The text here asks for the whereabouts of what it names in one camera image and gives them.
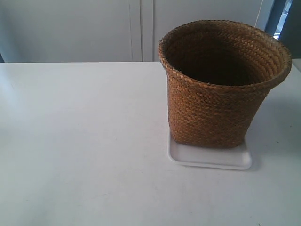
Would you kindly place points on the brown woven basket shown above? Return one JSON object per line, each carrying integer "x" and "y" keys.
{"x": 218, "y": 74}

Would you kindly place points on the white rectangular plastic tray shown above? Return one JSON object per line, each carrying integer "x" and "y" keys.
{"x": 237, "y": 158}

